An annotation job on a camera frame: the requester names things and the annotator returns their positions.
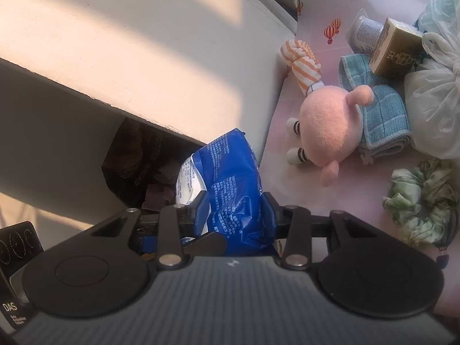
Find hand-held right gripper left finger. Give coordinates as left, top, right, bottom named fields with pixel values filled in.
left=72, top=190, right=231, bottom=271

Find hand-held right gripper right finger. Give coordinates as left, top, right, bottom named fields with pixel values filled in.
left=262, top=191, right=382, bottom=270

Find blue packet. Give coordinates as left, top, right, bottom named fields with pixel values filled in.
left=175, top=128, right=284, bottom=257

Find pink plush toy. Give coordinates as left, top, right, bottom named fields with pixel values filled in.
left=285, top=85, right=375, bottom=187

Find orange striped white cloth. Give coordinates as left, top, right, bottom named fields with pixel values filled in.
left=280, top=39, right=326, bottom=96

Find teal towel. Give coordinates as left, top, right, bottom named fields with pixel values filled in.
left=338, top=53, right=413, bottom=159

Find dark printed bag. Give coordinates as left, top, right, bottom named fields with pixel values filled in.
left=101, top=118, right=180, bottom=211

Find green scrunchie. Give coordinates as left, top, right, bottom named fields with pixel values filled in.
left=382, top=158, right=455, bottom=248

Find gold box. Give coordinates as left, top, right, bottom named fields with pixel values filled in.
left=368, top=18, right=424, bottom=80

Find white tube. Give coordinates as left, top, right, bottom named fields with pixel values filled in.
left=346, top=9, right=385, bottom=54

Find white plastic bag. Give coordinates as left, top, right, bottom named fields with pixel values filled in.
left=404, top=0, right=460, bottom=160

